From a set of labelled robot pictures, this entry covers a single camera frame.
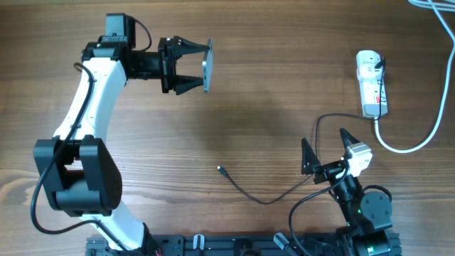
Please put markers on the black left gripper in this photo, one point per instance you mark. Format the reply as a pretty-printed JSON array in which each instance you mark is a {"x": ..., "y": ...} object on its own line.
[{"x": 167, "y": 64}]

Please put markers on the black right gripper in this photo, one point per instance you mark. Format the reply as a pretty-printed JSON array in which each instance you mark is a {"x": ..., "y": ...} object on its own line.
[{"x": 311, "y": 164}]

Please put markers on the blue Samsung Galaxy phone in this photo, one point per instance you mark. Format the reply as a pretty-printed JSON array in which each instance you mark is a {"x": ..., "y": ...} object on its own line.
[{"x": 207, "y": 66}]

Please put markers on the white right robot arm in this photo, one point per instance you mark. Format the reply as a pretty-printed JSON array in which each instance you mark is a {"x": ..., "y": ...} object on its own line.
[{"x": 367, "y": 210}]

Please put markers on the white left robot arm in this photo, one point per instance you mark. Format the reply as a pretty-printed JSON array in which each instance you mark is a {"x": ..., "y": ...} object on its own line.
[{"x": 77, "y": 173}]

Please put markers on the white charger adapter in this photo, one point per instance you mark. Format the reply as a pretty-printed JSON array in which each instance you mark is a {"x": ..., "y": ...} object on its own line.
[{"x": 370, "y": 71}]

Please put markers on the white power strip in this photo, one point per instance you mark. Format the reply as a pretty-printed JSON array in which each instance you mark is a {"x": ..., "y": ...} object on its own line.
[{"x": 372, "y": 92}]

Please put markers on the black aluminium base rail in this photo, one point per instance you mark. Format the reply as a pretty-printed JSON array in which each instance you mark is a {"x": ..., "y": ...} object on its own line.
[{"x": 241, "y": 245}]

